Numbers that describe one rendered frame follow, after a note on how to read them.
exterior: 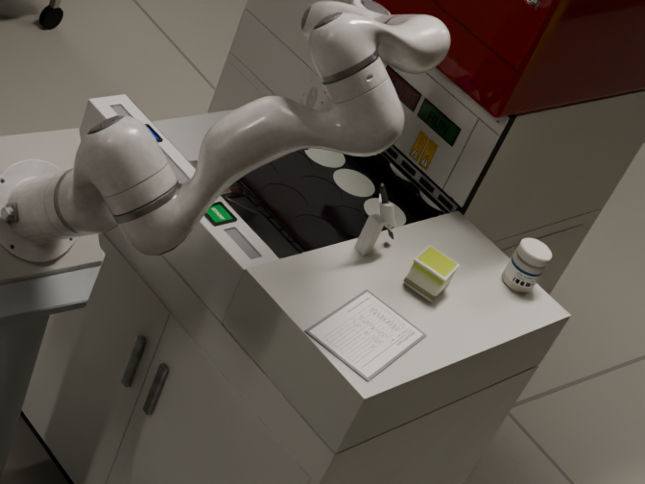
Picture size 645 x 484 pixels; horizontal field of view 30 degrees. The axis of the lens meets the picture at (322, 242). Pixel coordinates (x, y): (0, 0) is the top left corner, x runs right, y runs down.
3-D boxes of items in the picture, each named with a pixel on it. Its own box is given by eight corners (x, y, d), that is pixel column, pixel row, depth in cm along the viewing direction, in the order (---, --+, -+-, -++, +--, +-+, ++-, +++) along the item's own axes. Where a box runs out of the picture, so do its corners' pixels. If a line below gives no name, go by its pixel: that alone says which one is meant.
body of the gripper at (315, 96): (316, 54, 239) (293, 100, 245) (329, 82, 232) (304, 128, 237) (348, 64, 243) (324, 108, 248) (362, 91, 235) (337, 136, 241)
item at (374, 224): (371, 239, 245) (396, 188, 237) (384, 252, 243) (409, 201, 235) (350, 245, 241) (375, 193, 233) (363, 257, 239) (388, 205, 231)
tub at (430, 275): (416, 269, 242) (429, 243, 238) (447, 289, 240) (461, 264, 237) (400, 283, 236) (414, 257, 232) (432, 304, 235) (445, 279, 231)
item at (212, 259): (108, 145, 263) (125, 93, 255) (258, 312, 238) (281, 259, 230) (72, 152, 257) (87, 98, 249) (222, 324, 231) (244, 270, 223)
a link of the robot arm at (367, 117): (99, 168, 200) (145, 252, 205) (86, 187, 189) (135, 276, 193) (371, 37, 194) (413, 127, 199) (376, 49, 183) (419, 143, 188)
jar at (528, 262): (514, 268, 255) (535, 234, 250) (537, 289, 252) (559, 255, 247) (494, 275, 251) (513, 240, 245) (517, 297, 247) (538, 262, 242)
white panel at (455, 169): (233, 58, 313) (282, -82, 291) (441, 257, 275) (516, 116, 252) (224, 59, 311) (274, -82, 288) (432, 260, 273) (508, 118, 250)
